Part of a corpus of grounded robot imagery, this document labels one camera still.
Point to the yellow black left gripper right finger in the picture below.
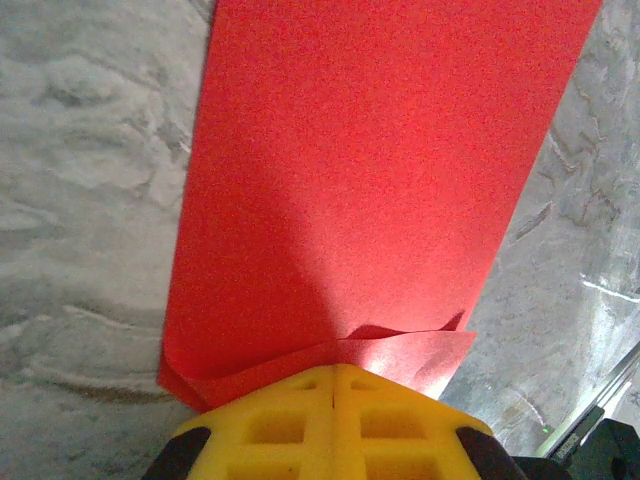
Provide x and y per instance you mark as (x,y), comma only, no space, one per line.
(350,425)

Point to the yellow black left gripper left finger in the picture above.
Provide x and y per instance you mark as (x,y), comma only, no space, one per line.
(315,425)

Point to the aluminium rail frame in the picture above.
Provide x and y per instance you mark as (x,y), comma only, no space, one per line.
(612,382)

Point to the red paper sheet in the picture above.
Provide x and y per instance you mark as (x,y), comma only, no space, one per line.
(375,175)

